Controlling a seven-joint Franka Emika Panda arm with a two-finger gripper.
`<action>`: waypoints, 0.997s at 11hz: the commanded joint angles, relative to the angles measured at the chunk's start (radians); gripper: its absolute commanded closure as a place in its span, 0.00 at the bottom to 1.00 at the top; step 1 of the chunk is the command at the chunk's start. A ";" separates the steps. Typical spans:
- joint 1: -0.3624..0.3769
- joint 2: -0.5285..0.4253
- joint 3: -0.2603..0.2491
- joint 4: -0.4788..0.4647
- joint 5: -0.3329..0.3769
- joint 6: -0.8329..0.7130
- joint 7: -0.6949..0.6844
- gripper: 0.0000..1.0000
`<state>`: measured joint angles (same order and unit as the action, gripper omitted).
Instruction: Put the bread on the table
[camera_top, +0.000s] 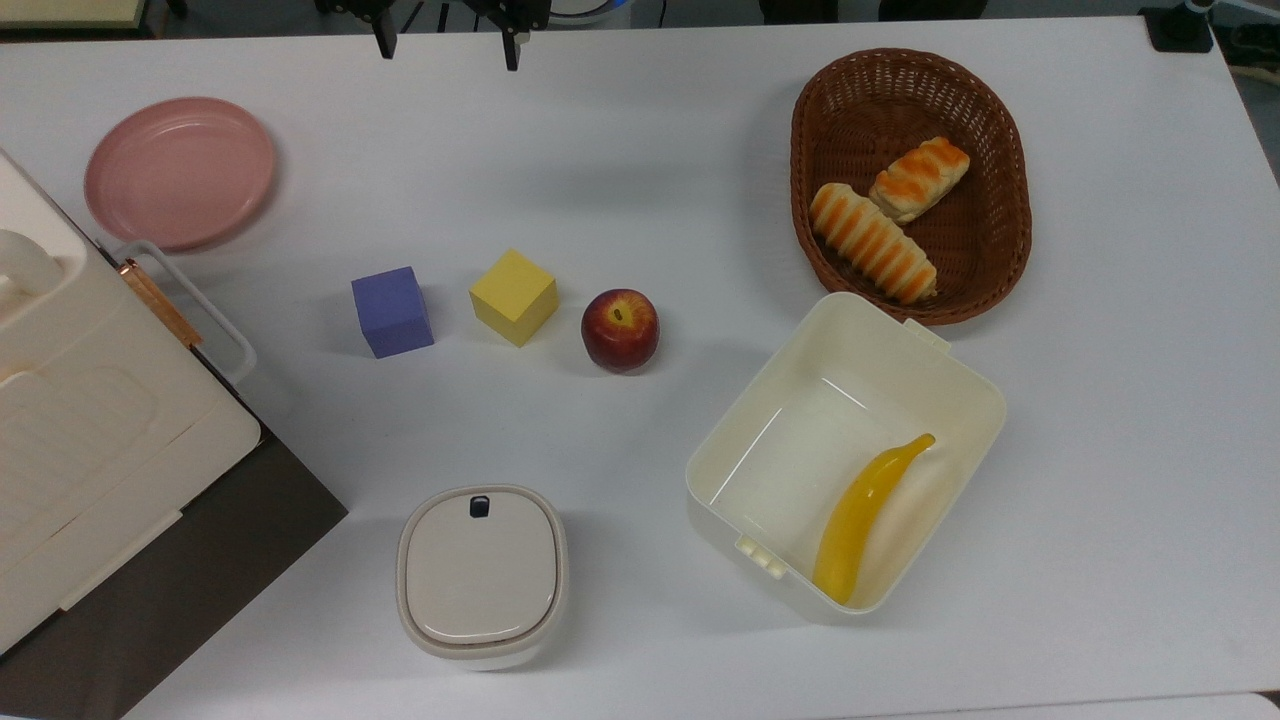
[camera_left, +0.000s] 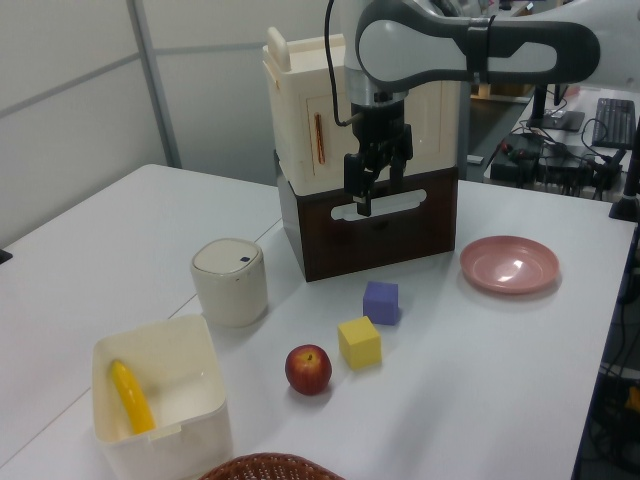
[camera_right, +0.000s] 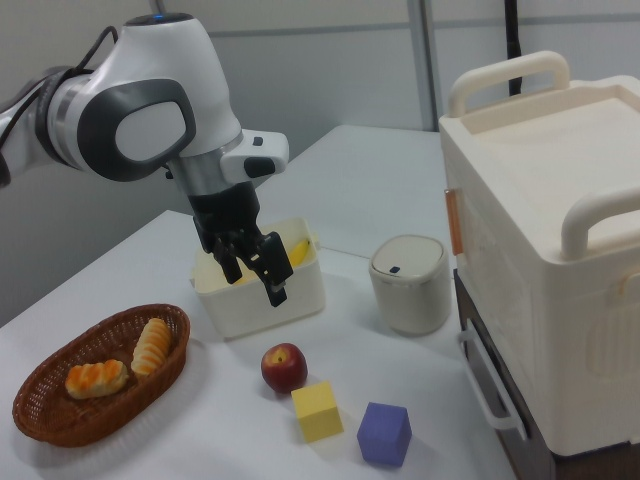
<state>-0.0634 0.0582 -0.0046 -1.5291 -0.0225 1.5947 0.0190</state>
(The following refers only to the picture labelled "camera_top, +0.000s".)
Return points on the red apple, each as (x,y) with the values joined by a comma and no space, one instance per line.
(620,330)

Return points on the dark brown mat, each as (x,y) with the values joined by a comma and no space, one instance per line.
(200,570)

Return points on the white countertop appliance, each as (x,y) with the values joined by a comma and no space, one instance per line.
(90,420)

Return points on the short striped bread roll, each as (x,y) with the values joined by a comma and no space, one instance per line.
(918,181)

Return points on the yellow banana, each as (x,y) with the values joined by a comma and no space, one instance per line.
(860,520)

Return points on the cream lidded container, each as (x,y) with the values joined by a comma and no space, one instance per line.
(482,570)

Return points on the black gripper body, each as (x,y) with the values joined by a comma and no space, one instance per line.
(440,8)

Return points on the brown wicker basket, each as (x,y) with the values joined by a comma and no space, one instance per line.
(985,250)

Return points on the pink round plate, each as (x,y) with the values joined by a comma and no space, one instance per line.
(180,172)

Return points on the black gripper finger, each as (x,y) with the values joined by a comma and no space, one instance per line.
(385,40)
(512,48)

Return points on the long striped bread loaf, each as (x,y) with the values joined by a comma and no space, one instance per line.
(872,243)

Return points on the black clamp mount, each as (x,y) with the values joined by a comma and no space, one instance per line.
(1178,25)

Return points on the pale yellow board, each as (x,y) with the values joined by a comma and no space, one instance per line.
(70,12)

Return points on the blue white round object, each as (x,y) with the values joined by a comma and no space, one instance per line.
(590,8)

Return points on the yellow foam cube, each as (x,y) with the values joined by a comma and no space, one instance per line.
(513,298)

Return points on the purple foam cube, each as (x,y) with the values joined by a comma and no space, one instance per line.
(392,312)

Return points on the cream open plastic box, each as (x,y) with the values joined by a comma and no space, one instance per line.
(800,450)

